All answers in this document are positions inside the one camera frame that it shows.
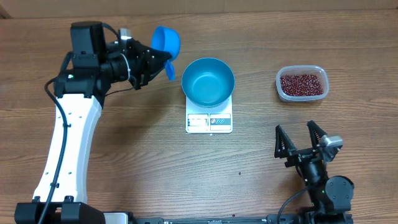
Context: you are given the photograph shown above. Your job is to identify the clear plastic food container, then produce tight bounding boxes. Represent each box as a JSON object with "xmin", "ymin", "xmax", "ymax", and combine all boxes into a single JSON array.
[{"xmin": 275, "ymin": 65, "xmax": 329, "ymax": 102}]

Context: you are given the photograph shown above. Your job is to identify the red adzuki beans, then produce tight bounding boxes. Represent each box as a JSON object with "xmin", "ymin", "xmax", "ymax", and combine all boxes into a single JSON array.
[{"xmin": 280, "ymin": 74, "xmax": 323, "ymax": 96}]

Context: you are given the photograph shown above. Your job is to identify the teal blue bowl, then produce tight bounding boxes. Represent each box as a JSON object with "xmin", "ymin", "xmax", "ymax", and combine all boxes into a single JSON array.
[{"xmin": 182, "ymin": 57, "xmax": 236, "ymax": 108}]

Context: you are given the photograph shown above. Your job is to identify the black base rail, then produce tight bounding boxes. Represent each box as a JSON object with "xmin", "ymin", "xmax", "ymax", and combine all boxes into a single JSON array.
[{"xmin": 102, "ymin": 212, "xmax": 354, "ymax": 224}]

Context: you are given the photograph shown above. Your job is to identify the white digital kitchen scale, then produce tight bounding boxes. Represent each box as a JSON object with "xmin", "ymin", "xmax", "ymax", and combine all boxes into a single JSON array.
[{"xmin": 185, "ymin": 96, "xmax": 233, "ymax": 134}]

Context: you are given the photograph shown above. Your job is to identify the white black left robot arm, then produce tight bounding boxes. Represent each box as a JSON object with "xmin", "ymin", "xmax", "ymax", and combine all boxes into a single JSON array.
[{"xmin": 14, "ymin": 21, "xmax": 181, "ymax": 224}]

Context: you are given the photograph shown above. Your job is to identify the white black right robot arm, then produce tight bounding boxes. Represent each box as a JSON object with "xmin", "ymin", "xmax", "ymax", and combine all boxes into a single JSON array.
[{"xmin": 267, "ymin": 120, "xmax": 354, "ymax": 223}]

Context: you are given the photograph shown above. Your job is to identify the blue plastic scoop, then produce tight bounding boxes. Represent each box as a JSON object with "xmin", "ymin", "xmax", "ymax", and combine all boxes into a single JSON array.
[{"xmin": 151, "ymin": 26, "xmax": 181, "ymax": 81}]

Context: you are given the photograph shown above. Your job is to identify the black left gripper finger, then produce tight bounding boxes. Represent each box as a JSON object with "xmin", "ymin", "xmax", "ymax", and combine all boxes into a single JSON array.
[
  {"xmin": 139, "ymin": 43, "xmax": 172, "ymax": 61},
  {"xmin": 146, "ymin": 59, "xmax": 166, "ymax": 82}
]

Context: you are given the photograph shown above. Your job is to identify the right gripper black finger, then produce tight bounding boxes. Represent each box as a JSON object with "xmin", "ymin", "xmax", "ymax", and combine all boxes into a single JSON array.
[
  {"xmin": 274, "ymin": 125, "xmax": 296, "ymax": 158},
  {"xmin": 307, "ymin": 120, "xmax": 327, "ymax": 149}
]

